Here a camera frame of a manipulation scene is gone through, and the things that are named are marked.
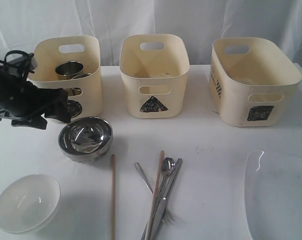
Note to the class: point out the steel table knife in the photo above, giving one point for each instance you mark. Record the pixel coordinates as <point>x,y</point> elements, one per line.
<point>165,198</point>

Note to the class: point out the cream bin with square mark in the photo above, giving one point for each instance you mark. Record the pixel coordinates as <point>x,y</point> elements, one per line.
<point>251,81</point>

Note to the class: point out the wooden chopstick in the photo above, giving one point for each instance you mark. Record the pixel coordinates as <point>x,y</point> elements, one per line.
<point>154,195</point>
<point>113,198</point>

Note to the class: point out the cream bin with circle mark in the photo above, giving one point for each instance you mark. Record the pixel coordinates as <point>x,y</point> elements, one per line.
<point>84,94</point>

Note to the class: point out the steel spoon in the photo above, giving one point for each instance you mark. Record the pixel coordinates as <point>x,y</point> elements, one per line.
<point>167,168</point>

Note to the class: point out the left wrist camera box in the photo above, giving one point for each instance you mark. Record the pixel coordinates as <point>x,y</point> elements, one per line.
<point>27,61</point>

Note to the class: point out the large white plate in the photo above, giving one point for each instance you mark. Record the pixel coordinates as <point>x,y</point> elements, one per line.
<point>273,196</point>

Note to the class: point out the stainless steel bowl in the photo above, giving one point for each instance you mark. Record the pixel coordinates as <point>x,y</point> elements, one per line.
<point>86,140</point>

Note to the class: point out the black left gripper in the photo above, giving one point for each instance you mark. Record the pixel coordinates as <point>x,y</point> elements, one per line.
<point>20,100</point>

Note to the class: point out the cream bin with triangle mark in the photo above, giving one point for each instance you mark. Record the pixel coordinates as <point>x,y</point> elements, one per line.
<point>154,70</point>

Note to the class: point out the steel mug with handle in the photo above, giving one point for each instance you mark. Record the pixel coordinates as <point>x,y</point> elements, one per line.
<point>69,69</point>

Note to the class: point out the white ceramic bowl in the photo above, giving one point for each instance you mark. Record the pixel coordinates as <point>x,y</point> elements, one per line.
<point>29,204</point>

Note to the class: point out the steel fork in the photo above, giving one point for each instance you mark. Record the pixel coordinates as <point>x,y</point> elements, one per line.
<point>168,216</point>

